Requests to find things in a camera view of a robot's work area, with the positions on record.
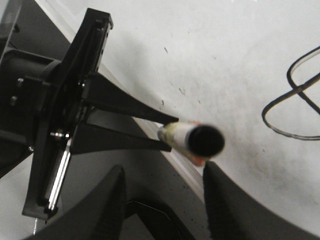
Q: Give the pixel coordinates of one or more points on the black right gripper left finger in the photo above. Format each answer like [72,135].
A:
[98,216]

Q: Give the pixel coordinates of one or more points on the white whiteboard marker pen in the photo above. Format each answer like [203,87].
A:
[192,139]

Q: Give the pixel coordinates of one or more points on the white whiteboard with aluminium frame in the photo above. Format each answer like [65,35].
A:
[219,62]

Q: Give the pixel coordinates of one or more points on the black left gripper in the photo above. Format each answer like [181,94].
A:
[57,139]

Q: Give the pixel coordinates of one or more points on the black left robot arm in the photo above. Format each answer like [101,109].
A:
[24,81]

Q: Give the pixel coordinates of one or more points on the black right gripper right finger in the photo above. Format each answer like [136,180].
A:
[232,214]

